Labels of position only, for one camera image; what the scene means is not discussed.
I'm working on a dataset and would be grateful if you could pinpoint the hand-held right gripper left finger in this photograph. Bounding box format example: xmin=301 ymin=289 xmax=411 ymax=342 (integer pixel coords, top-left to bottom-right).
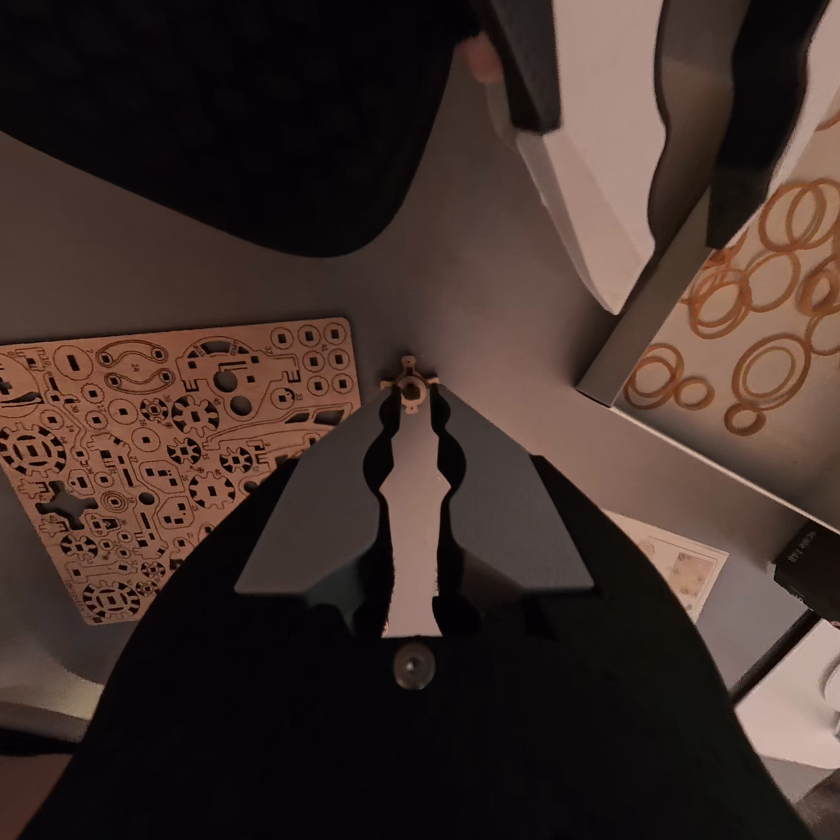
xmin=234 ymin=392 xmax=403 ymax=636

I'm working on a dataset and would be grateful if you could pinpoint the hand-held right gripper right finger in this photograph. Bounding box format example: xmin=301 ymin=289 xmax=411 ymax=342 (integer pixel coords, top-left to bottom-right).
xmin=427 ymin=387 xmax=595 ymax=636

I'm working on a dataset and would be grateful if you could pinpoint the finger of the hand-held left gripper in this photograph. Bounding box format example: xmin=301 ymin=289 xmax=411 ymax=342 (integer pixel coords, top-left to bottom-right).
xmin=486 ymin=0 xmax=666 ymax=316
xmin=648 ymin=0 xmax=739 ymax=242

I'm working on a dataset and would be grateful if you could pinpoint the small wooden gear assembly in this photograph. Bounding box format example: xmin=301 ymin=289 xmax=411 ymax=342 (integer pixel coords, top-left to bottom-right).
xmin=381 ymin=354 xmax=439 ymax=419

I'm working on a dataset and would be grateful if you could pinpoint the laser-cut wooden parts sheet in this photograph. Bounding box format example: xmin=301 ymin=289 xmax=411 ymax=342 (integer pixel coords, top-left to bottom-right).
xmin=0 ymin=317 xmax=355 ymax=626

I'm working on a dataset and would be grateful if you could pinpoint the person's left hand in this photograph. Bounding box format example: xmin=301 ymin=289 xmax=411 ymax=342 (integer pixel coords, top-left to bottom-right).
xmin=459 ymin=33 xmax=506 ymax=86

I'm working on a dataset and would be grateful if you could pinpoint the printed instruction leaflet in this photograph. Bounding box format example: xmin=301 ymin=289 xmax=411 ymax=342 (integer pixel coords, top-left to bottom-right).
xmin=604 ymin=512 xmax=729 ymax=621

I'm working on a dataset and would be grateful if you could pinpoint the white cardboard box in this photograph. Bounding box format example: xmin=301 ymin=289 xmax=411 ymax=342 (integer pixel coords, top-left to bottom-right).
xmin=577 ymin=85 xmax=840 ymax=546

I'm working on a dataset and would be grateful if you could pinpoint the pile of rubber bands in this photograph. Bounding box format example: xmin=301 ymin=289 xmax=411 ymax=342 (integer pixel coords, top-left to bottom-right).
xmin=620 ymin=180 xmax=840 ymax=437

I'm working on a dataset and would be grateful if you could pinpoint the black cardboard box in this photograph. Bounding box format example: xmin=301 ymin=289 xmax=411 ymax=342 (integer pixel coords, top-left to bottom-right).
xmin=774 ymin=518 xmax=840 ymax=624

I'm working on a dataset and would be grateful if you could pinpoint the black quilted cushion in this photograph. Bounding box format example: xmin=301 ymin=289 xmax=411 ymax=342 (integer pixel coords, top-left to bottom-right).
xmin=0 ymin=0 xmax=483 ymax=258

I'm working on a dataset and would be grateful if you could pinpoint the white stand base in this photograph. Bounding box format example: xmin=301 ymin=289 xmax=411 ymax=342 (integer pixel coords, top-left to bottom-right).
xmin=734 ymin=617 xmax=840 ymax=769

